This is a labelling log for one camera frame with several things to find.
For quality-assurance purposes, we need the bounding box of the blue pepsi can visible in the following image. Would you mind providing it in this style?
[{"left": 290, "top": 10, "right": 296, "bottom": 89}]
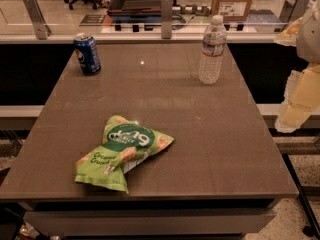
[{"left": 74, "top": 33, "right": 101, "bottom": 75}]

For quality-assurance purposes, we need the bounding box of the metal railing post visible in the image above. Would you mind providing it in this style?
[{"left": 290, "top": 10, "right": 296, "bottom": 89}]
[
  {"left": 161, "top": 0, "right": 173, "bottom": 39},
  {"left": 279, "top": 0, "right": 310, "bottom": 26},
  {"left": 22, "top": 0, "right": 51, "bottom": 40}
]

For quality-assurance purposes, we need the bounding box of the grey table drawer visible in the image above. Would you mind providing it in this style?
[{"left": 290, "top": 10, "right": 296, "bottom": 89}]
[{"left": 24, "top": 209, "right": 275, "bottom": 236}]

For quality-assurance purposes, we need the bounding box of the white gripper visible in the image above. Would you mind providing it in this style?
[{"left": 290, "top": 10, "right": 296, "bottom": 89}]
[{"left": 274, "top": 0, "right": 320, "bottom": 133}]

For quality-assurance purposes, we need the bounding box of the clear plastic water bottle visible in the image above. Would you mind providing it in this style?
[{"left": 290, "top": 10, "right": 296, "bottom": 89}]
[{"left": 198, "top": 15, "right": 227, "bottom": 85}]

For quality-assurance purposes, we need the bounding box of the middle metal railing post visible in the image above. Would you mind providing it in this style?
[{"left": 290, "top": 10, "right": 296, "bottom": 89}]
[{"left": 161, "top": 0, "right": 173, "bottom": 39}]

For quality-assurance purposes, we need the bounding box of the right metal railing post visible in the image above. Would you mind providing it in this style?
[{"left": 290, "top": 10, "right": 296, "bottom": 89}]
[{"left": 279, "top": 0, "right": 310, "bottom": 26}]

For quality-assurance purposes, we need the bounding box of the brown cardboard box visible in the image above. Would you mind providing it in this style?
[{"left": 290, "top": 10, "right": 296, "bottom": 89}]
[{"left": 211, "top": 0, "right": 252, "bottom": 21}]

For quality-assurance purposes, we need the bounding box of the left metal railing post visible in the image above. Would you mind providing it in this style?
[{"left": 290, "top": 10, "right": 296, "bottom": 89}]
[{"left": 22, "top": 0, "right": 51, "bottom": 40}]

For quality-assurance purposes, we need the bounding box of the green rice chip bag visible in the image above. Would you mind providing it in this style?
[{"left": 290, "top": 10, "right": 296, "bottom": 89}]
[{"left": 75, "top": 115, "right": 174, "bottom": 193}]

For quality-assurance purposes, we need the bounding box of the blue orange cart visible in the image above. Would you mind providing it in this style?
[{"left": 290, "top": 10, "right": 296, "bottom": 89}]
[{"left": 107, "top": 0, "right": 161, "bottom": 23}]

